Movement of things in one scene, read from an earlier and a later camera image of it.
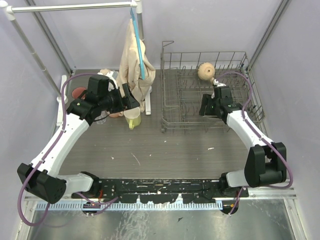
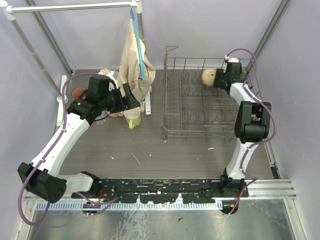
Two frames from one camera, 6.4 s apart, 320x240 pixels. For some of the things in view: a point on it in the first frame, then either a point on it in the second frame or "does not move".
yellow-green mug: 133,116 does not move
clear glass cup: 102,121 does not move
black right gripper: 206,99 to 219,75
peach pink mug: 116,115 does not move
